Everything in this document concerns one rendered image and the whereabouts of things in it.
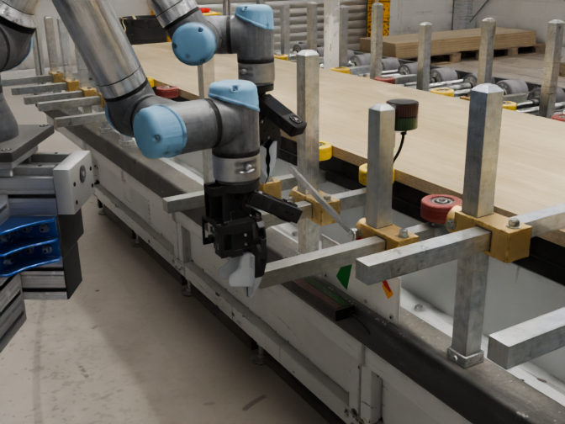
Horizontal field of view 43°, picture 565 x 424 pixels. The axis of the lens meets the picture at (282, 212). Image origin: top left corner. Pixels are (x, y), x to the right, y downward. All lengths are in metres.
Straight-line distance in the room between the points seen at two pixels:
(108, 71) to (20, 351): 1.87
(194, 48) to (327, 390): 1.20
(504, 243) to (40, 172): 0.84
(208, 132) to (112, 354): 1.76
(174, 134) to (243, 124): 0.12
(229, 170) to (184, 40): 0.30
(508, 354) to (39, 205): 0.92
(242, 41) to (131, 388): 1.43
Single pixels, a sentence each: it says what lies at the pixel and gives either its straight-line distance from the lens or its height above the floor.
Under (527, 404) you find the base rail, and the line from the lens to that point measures 1.21.
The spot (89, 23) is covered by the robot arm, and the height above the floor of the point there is 1.27.
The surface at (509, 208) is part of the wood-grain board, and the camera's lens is 1.42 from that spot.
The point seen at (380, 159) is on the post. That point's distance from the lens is 1.32.
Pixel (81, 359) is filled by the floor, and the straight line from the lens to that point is 2.72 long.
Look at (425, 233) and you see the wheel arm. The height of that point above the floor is 0.85.
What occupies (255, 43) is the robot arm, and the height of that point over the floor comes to 1.20.
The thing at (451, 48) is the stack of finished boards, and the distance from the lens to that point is 9.53.
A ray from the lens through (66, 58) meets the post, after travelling 3.37.
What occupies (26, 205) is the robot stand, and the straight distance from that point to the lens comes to 1.43.
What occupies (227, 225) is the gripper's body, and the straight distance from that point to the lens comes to 1.12.
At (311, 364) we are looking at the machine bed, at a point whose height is 0.17.
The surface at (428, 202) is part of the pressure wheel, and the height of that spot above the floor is 0.91.
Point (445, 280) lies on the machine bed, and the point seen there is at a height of 0.69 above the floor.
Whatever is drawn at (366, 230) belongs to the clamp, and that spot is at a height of 0.86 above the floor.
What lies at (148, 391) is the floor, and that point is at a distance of 2.49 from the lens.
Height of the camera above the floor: 1.36
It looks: 20 degrees down
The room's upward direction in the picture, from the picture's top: 1 degrees counter-clockwise
